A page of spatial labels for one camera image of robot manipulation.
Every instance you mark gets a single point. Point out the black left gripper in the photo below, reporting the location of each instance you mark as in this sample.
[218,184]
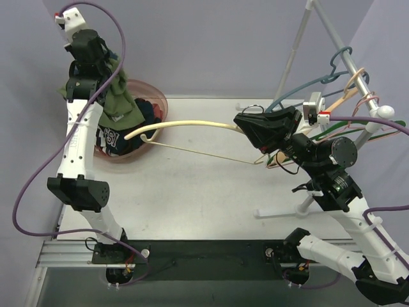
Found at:
[104,68]

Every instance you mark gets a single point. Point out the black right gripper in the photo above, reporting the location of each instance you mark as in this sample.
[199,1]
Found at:
[288,120]

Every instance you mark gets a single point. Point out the green plastic hanger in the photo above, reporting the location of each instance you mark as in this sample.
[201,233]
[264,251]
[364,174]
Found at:
[342,128]

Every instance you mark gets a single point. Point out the olive green garment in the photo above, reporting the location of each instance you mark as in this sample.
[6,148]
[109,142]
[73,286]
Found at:
[120,109]

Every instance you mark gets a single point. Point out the teal blue hanger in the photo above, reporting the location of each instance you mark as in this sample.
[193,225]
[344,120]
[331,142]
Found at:
[325,79]

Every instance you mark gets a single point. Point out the black white striped tank top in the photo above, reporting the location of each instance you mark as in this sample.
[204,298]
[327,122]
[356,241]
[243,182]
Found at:
[100,145]

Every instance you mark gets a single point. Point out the navy blue garment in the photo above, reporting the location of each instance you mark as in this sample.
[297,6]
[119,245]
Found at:
[116,145]

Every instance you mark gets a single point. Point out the cream plastic hanger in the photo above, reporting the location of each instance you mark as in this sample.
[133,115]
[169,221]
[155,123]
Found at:
[202,145]

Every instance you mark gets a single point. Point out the pink wire hanger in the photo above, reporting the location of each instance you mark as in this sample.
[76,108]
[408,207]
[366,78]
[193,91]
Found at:
[373,127]

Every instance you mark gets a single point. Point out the rust red tank top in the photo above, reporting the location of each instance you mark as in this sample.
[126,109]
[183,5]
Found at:
[157,111]

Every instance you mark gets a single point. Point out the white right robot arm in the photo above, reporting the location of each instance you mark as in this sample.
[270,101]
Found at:
[380,269]

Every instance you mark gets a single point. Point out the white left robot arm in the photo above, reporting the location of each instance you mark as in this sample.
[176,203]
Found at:
[75,183]

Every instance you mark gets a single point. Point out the metal clothes rack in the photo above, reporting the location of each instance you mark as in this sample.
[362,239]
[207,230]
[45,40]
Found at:
[357,81]

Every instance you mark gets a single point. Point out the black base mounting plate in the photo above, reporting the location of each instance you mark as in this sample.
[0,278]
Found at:
[202,260]

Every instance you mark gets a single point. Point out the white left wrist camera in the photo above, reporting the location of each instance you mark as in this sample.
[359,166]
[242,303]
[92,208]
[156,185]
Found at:
[70,21]

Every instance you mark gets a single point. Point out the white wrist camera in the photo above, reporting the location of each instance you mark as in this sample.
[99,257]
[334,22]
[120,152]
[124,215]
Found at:
[312,105]
[70,21]

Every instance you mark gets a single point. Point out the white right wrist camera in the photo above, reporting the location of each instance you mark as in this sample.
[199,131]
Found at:
[312,105]

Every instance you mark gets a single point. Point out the aluminium frame rail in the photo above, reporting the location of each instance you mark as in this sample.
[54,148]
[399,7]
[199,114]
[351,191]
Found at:
[65,253]

